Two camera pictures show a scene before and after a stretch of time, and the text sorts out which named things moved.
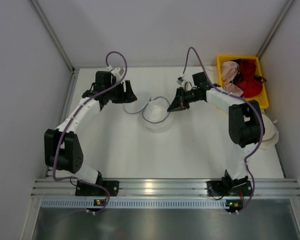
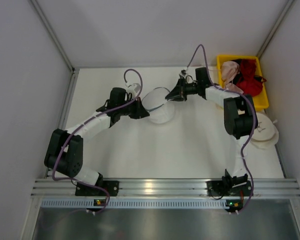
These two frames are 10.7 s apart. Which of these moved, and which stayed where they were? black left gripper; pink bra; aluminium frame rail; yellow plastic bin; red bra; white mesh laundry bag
Moved: white mesh laundry bag; black left gripper
Stayed: yellow plastic bin; aluminium frame rail; red bra; pink bra
